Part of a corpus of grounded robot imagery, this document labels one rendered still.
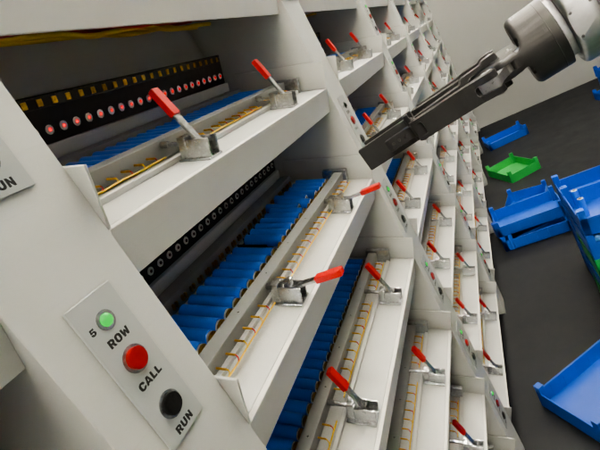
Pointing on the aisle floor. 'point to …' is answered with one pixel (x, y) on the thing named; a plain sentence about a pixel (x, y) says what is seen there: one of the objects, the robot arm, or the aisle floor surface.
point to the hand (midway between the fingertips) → (389, 140)
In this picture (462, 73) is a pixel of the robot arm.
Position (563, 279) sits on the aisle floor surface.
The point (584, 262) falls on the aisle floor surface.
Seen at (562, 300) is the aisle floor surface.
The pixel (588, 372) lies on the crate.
